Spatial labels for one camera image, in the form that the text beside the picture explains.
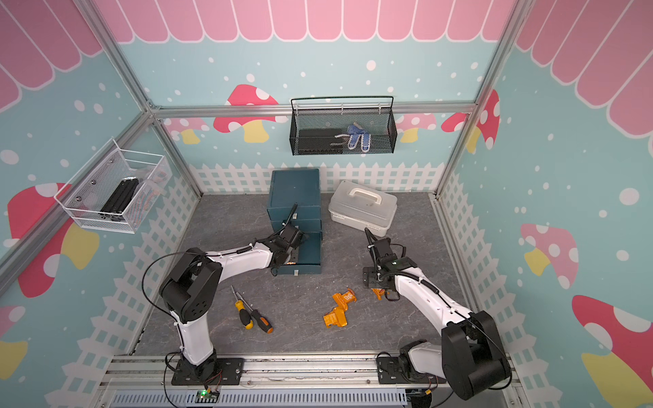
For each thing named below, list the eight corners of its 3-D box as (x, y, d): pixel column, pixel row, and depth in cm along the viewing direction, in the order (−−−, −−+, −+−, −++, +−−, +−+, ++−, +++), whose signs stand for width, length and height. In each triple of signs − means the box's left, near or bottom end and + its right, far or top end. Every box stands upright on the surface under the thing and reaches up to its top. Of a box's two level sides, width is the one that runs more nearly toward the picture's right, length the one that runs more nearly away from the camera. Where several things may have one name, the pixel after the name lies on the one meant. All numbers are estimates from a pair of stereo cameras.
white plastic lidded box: (326, 222, 112) (325, 203, 102) (341, 196, 121) (341, 177, 112) (384, 241, 105) (389, 223, 96) (395, 213, 115) (400, 194, 105)
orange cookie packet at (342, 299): (342, 312, 88) (342, 309, 86) (332, 297, 91) (332, 294, 89) (358, 301, 90) (358, 299, 88) (348, 287, 93) (348, 284, 92)
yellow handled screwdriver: (246, 331, 83) (244, 330, 82) (228, 290, 92) (226, 288, 91) (255, 326, 84) (253, 324, 83) (236, 286, 93) (235, 283, 92)
